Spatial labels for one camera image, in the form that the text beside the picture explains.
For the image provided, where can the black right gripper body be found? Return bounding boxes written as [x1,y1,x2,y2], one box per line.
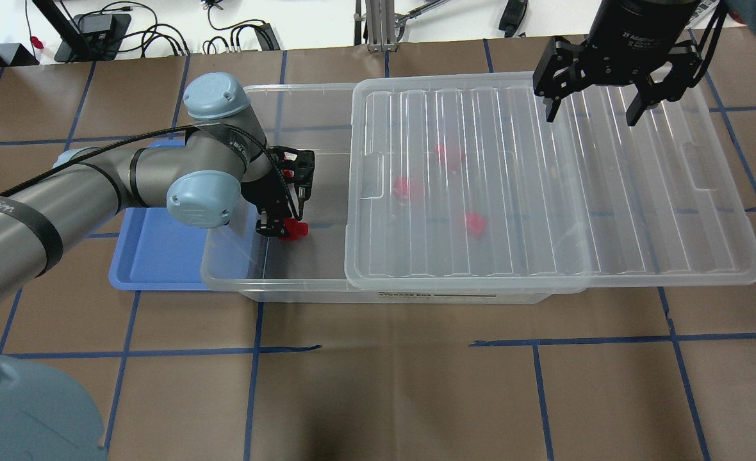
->
[532,0,705,88]

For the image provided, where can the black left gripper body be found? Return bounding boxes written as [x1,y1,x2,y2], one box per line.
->
[242,146,316,221]

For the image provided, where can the red block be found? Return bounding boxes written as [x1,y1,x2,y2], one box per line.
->
[391,175,425,204]
[436,143,466,170]
[464,212,489,240]
[279,218,309,240]

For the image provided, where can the clear plastic box lid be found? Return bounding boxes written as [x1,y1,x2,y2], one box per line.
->
[345,71,756,295]

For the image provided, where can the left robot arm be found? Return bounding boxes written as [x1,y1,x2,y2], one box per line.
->
[0,72,315,301]

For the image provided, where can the clear plastic storage box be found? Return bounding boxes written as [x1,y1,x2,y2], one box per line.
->
[201,81,594,303]

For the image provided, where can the red block under lid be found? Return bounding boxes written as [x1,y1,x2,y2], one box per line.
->
[391,175,425,204]
[436,143,466,170]
[464,212,489,240]

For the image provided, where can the blue plastic tray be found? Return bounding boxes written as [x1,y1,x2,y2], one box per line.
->
[109,138,251,291]

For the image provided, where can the black power brick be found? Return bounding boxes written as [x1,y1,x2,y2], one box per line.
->
[52,13,132,62]

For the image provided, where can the aluminium frame post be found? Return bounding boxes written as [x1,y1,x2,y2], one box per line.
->
[354,1,400,53]

